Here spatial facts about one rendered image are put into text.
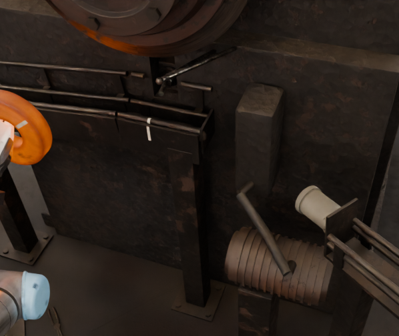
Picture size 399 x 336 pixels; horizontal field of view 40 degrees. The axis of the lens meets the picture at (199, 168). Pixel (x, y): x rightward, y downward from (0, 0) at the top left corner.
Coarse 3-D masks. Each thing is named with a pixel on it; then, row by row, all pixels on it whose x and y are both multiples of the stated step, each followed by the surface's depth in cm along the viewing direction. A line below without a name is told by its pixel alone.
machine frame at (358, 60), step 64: (0, 0) 126; (256, 0) 106; (320, 0) 101; (384, 0) 97; (64, 64) 129; (128, 64) 122; (256, 64) 110; (320, 64) 104; (384, 64) 102; (320, 128) 115; (384, 128) 109; (64, 192) 168; (128, 192) 156
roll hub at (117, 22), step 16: (64, 0) 92; (80, 0) 92; (96, 0) 91; (112, 0) 90; (128, 0) 89; (144, 0) 88; (160, 0) 85; (176, 0) 85; (80, 16) 93; (96, 16) 92; (112, 16) 91; (128, 16) 90; (144, 16) 89; (112, 32) 93; (128, 32) 92; (144, 32) 91
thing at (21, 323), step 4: (20, 320) 165; (24, 320) 165; (16, 324) 164; (20, 324) 164; (24, 324) 164; (12, 328) 163; (16, 328) 163; (20, 328) 163; (24, 328) 163; (8, 332) 162; (12, 332) 162; (16, 332) 162; (20, 332) 162; (24, 332) 162
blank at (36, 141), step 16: (0, 96) 96; (16, 96) 97; (0, 112) 97; (16, 112) 95; (32, 112) 97; (16, 128) 98; (32, 128) 97; (48, 128) 99; (16, 144) 103; (32, 144) 100; (48, 144) 101; (16, 160) 105; (32, 160) 103
